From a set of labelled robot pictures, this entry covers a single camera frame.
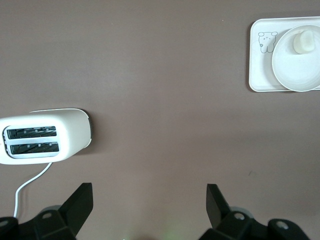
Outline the white round plate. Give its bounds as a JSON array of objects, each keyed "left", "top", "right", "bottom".
[{"left": 271, "top": 24, "right": 320, "bottom": 92}]

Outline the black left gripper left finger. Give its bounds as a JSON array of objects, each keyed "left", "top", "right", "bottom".
[{"left": 32, "top": 182, "right": 94, "bottom": 240}]

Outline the white toaster power cable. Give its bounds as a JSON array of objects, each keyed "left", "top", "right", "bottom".
[{"left": 14, "top": 162, "right": 54, "bottom": 218}]

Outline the white steamed bun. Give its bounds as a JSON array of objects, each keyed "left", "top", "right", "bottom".
[{"left": 292, "top": 29, "right": 316, "bottom": 55}]

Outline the white two-slot toaster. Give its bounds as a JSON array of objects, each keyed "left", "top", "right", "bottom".
[{"left": 0, "top": 107, "right": 94, "bottom": 166}]

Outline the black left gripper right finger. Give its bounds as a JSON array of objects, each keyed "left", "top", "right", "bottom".
[{"left": 199, "top": 183, "right": 252, "bottom": 240}]

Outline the white tray with bear drawing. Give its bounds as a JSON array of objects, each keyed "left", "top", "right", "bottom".
[{"left": 248, "top": 16, "right": 320, "bottom": 93}]

